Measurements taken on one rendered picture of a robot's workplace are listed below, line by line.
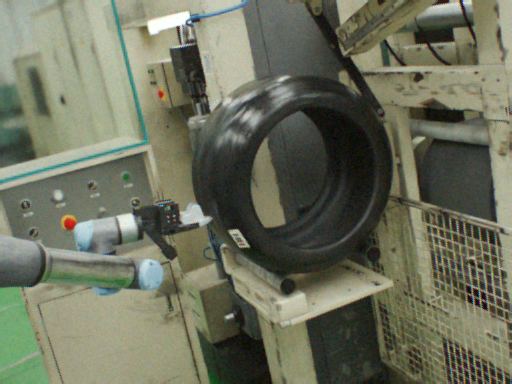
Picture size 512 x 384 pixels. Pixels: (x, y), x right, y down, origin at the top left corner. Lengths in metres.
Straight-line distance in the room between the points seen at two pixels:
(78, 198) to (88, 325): 0.45
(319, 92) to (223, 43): 0.42
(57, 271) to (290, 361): 1.13
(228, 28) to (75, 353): 1.23
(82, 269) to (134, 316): 0.97
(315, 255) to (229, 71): 0.63
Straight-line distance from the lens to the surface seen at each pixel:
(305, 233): 2.12
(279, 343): 2.33
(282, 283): 1.83
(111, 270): 1.57
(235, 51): 2.09
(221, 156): 1.72
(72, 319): 2.42
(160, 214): 1.74
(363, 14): 2.02
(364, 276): 2.06
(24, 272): 1.42
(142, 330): 2.49
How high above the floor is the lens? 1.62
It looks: 14 degrees down
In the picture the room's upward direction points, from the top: 12 degrees counter-clockwise
